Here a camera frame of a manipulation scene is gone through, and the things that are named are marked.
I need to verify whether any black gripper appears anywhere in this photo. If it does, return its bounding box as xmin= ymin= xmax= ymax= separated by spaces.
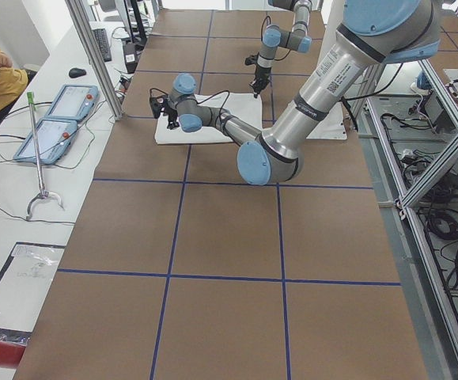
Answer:
xmin=164 ymin=104 xmax=180 ymax=130
xmin=250 ymin=65 xmax=271 ymax=98

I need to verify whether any white long-sleeve printed shirt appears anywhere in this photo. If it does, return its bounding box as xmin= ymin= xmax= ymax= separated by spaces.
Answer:
xmin=153 ymin=92 xmax=264 ymax=146

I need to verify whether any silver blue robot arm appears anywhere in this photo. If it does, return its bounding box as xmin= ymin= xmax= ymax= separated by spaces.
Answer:
xmin=150 ymin=1 xmax=441 ymax=185
xmin=245 ymin=0 xmax=320 ymax=98

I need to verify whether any upper blue teach pendant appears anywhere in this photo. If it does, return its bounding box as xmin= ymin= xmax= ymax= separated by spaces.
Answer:
xmin=46 ymin=84 xmax=99 ymax=121

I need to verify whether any blue teach pendant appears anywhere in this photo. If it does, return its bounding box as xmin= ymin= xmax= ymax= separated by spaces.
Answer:
xmin=13 ymin=118 xmax=78 ymax=165
xmin=46 ymin=84 xmax=99 ymax=121

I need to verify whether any black computer mouse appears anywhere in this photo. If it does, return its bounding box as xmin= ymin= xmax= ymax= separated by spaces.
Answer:
xmin=68 ymin=67 xmax=87 ymax=78

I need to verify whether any black keyboard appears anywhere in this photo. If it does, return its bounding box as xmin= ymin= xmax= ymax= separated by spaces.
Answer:
xmin=92 ymin=28 xmax=112 ymax=62

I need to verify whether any lower blue teach pendant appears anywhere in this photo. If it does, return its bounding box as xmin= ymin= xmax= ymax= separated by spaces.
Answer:
xmin=13 ymin=118 xmax=78 ymax=165

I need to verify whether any metal reacher grabber tool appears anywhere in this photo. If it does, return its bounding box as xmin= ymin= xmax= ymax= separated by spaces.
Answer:
xmin=26 ymin=91 xmax=63 ymax=222

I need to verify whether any clear plastic document sleeve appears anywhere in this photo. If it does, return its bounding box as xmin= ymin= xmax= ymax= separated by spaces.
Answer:
xmin=0 ymin=241 xmax=65 ymax=332

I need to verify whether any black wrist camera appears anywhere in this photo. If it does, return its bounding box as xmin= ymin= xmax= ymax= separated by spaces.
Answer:
xmin=149 ymin=96 xmax=166 ymax=119
xmin=244 ymin=55 xmax=258 ymax=66

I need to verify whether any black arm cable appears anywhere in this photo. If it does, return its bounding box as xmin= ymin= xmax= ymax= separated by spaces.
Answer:
xmin=195 ymin=89 xmax=232 ymax=120

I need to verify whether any white camera stand column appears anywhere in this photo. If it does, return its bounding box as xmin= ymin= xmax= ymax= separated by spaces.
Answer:
xmin=308 ymin=0 xmax=347 ymax=140

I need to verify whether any aluminium frame post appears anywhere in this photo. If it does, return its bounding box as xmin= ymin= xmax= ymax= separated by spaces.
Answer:
xmin=65 ymin=0 xmax=123 ymax=121

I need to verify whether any aluminium frame railing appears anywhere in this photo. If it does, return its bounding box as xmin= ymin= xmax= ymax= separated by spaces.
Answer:
xmin=349 ymin=59 xmax=458 ymax=380

